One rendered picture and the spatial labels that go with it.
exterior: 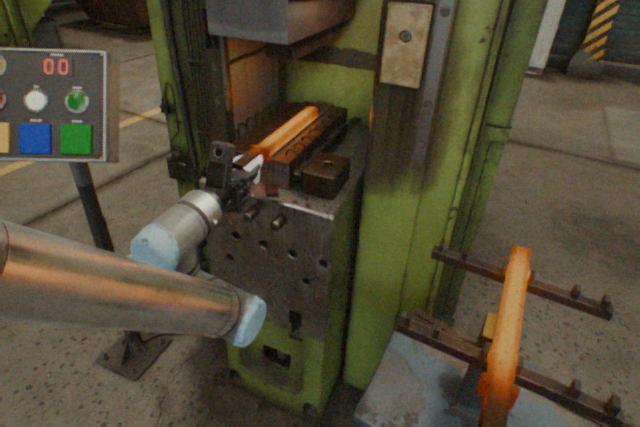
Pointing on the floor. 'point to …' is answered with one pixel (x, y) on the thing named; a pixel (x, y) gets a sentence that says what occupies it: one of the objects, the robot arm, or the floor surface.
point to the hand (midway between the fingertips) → (255, 154)
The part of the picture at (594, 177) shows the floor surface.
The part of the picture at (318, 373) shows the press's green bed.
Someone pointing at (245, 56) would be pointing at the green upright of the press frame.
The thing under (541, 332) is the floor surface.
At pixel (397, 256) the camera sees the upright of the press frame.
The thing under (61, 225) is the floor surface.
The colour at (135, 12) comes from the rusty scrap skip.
